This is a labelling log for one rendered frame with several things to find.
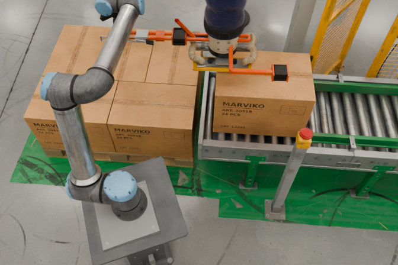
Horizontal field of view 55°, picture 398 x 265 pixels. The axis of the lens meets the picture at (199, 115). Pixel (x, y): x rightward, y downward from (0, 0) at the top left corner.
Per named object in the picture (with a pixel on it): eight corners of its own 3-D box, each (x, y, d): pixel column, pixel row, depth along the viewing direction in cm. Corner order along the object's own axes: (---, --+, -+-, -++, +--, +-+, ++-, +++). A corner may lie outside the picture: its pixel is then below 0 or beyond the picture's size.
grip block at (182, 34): (187, 34, 222) (187, 26, 217) (186, 46, 216) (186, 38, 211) (173, 34, 222) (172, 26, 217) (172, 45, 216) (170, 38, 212)
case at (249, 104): (297, 92, 279) (310, 53, 247) (301, 138, 256) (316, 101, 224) (215, 87, 282) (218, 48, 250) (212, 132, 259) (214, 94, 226)
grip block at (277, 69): (286, 70, 204) (288, 63, 200) (287, 82, 199) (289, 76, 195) (270, 70, 204) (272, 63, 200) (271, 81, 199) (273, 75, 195)
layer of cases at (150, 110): (202, 65, 351) (203, 32, 319) (192, 158, 293) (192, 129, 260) (76, 57, 357) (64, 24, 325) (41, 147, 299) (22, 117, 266)
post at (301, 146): (279, 205, 285) (310, 131, 205) (279, 214, 281) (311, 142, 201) (270, 204, 286) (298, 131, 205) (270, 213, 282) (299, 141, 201)
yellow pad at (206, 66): (250, 60, 223) (252, 54, 219) (251, 73, 217) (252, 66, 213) (193, 58, 224) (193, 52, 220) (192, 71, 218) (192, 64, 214)
